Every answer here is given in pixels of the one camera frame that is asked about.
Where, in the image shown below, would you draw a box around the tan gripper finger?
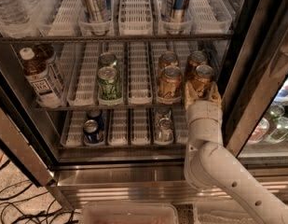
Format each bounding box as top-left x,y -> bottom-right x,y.
185,81 -> 199,108
209,81 -> 222,105

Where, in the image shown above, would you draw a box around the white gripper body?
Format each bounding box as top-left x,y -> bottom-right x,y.
186,101 -> 223,124

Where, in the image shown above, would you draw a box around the orange can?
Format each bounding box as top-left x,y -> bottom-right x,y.
158,65 -> 183,99
158,50 -> 179,77
185,50 -> 208,80
190,64 -> 214,97

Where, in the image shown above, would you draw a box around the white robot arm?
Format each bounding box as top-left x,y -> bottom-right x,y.
184,81 -> 288,224

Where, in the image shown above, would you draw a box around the silver can back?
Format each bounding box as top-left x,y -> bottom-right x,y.
155,107 -> 171,124

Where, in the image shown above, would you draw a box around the silver can front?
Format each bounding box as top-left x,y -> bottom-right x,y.
157,118 -> 173,142

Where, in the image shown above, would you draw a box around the red white can right compartment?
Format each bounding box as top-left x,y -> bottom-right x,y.
248,118 -> 269,144

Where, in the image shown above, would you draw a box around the silver can right compartment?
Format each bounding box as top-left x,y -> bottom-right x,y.
265,117 -> 288,144

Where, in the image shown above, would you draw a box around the green can front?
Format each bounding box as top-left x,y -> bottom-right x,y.
98,66 -> 122,101

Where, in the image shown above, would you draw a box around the blue can back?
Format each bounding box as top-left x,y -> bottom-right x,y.
87,109 -> 104,130

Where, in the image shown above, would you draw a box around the tall blue silver can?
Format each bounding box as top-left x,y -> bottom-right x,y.
160,0 -> 189,22

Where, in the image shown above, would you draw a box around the blue can front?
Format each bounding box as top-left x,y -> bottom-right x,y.
83,119 -> 103,144

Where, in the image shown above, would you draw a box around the tall silver can left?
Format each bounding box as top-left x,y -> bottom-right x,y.
81,0 -> 112,22

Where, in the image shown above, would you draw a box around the open fridge door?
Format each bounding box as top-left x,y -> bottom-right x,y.
0,67 -> 74,210

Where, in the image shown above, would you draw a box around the clear plastic bin left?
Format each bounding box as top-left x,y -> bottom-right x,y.
78,202 -> 179,224

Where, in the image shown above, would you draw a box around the tea bottle back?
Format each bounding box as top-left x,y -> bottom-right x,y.
34,44 -> 63,91

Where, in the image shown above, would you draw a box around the tea bottle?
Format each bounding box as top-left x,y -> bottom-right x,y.
34,44 -> 63,91
20,48 -> 62,108

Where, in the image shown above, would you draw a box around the tea bottle front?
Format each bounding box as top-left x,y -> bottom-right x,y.
20,48 -> 62,108

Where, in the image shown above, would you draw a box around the clear water bottle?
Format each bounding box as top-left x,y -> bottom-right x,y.
0,0 -> 29,25

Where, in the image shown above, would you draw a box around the black floor cables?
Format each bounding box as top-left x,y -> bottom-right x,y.
0,159 -> 81,224

